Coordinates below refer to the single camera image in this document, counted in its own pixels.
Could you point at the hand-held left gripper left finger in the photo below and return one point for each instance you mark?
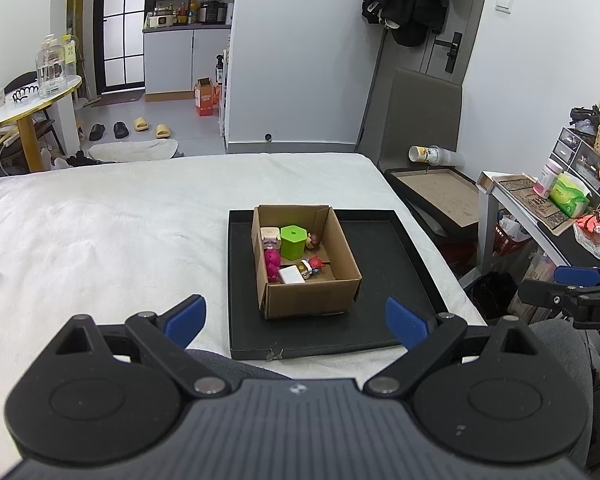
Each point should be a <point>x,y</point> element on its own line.
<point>185,319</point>

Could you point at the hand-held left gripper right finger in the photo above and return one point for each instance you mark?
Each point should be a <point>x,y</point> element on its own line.
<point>406,321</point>

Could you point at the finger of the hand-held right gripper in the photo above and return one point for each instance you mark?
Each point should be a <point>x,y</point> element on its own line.
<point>577,276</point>
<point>545,295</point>

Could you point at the black tray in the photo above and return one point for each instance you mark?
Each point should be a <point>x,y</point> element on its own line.
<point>385,270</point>

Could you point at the pink pig toy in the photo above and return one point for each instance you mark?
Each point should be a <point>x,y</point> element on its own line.
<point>272,266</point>

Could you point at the red cartoon figure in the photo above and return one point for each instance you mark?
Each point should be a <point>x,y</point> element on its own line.
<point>316,263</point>

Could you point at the small white box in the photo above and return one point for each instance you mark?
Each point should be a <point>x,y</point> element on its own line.
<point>291,276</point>

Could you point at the white cube toy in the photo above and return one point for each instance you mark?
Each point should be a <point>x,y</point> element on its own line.
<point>270,236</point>

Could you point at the small doll figure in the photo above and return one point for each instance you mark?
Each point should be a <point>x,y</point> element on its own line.
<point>314,241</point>

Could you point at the green hexagonal container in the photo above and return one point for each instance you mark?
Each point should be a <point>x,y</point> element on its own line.
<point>294,242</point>

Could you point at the black desk pad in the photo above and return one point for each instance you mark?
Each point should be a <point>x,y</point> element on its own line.
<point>570,246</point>

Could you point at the black bin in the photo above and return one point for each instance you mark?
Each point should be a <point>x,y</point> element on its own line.
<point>495,296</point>

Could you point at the pink starfish figure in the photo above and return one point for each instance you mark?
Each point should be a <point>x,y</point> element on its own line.
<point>592,222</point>

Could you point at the person's grey trousers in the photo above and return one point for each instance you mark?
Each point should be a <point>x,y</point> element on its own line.
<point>562,355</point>

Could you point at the red basket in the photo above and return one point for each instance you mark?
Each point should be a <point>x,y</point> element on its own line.
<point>511,240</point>

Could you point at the green wet wipes pack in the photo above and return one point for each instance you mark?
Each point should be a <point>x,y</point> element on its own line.
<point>570,198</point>

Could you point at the white desk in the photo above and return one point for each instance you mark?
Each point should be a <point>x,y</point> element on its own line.
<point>486,220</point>

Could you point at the patterned desk mat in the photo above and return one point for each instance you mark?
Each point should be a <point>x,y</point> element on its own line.
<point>525,196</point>

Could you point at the pink pill bottle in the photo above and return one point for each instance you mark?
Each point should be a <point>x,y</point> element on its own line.
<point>547,181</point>

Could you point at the grey drawer organizer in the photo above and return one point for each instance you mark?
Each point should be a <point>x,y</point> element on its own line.
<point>575,151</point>

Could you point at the paper cup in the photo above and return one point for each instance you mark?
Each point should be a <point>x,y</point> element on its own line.
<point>422,154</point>

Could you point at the white floor mat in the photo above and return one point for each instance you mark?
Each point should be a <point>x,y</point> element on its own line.
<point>135,150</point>

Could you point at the yellow slipper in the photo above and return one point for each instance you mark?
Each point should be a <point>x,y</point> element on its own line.
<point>141,124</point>
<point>163,131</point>

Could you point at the black slipper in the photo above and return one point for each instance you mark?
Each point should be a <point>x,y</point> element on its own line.
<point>121,130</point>
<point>97,132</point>

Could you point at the orange cardboard box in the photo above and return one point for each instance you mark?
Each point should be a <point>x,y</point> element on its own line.
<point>206,100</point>

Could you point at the dark doormat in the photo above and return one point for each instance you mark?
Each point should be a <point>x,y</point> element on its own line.
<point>121,98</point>

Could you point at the round table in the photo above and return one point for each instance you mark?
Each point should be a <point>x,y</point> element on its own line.
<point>30,146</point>

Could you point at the black spray bottle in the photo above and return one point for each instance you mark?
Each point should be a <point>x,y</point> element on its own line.
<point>219,70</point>

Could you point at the white kitchen cabinet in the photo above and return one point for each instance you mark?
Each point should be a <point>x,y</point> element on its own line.
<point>180,62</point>

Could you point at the grey door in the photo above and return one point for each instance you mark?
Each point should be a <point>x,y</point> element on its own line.
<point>432,57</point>

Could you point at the black claw hair clip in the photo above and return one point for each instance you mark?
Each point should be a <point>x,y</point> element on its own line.
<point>26,95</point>

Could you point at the clear water jug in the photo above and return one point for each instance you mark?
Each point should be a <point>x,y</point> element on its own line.
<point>51,67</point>

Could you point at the yellow-green drink bottle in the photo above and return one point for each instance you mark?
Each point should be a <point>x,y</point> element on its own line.
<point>71,52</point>

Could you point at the white rice cooker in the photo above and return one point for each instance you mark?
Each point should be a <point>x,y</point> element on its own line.
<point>161,20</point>

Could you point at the black-framed glass door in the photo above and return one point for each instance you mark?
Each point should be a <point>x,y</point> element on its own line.
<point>122,10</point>

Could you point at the brown board in black frame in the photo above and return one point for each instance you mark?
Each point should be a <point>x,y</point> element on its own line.
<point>440,196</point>

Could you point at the white light switch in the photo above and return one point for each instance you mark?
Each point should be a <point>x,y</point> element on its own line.
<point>505,2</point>

